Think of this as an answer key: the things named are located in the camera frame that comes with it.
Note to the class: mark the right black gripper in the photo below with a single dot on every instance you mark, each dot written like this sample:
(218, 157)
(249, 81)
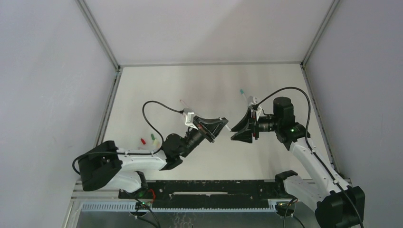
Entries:
(253, 125)

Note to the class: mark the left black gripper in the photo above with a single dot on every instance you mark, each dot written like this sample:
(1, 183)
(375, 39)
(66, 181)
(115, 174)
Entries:
(206, 130)

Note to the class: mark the white teal marker pen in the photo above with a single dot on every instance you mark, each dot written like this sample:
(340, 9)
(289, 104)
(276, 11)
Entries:
(243, 95)

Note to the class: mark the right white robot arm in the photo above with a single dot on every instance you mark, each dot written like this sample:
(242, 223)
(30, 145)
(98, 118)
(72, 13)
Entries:
(335, 203)

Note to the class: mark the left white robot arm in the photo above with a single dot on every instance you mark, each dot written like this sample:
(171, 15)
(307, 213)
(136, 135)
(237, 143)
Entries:
(106, 165)

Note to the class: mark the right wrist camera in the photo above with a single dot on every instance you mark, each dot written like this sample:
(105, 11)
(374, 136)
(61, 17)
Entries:
(253, 103)

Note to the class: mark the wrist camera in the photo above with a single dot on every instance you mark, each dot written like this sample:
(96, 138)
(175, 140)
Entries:
(253, 103)
(188, 115)

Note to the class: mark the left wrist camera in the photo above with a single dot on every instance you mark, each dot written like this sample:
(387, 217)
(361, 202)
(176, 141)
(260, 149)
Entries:
(188, 115)

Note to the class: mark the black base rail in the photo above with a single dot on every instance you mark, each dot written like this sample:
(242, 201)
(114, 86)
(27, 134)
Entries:
(211, 194)

